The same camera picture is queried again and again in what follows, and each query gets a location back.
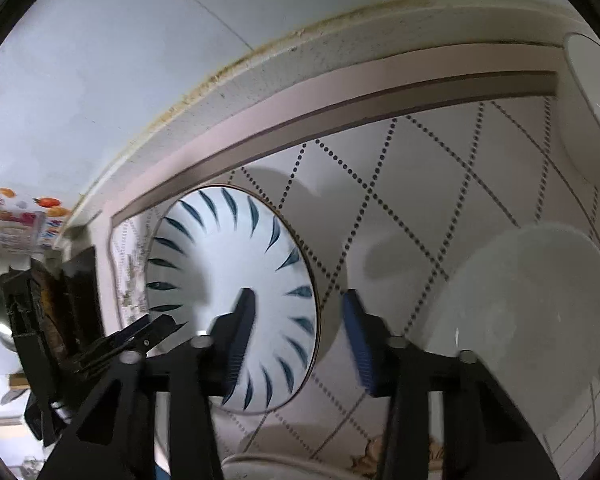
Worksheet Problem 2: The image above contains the colourful printed packet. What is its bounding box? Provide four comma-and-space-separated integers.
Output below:
0, 185, 66, 262

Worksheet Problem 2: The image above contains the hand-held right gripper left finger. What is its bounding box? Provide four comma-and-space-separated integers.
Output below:
40, 288, 257, 480

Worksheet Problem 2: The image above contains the black box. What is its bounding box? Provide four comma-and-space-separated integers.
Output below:
60, 246, 106, 356

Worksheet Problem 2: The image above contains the white plate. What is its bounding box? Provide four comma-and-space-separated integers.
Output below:
222, 452, 381, 480

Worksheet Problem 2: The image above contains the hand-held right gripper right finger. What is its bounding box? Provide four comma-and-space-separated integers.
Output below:
342, 290, 561, 480

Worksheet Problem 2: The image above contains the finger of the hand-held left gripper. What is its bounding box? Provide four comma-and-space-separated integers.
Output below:
107, 314, 177, 353
70, 341, 130, 374

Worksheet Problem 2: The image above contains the white plastic container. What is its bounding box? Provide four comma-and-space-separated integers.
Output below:
559, 32, 600, 163

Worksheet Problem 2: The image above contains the white bowl blue leaf pattern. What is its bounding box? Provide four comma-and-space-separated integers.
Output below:
146, 185, 321, 414

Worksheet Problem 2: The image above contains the plain white bowl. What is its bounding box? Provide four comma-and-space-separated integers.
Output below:
424, 224, 600, 413

